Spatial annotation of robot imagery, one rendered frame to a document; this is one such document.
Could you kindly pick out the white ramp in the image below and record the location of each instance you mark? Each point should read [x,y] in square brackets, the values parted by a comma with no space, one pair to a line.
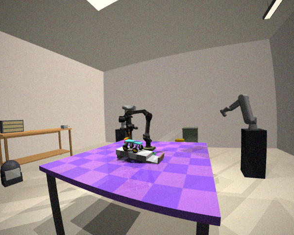
[142,155]

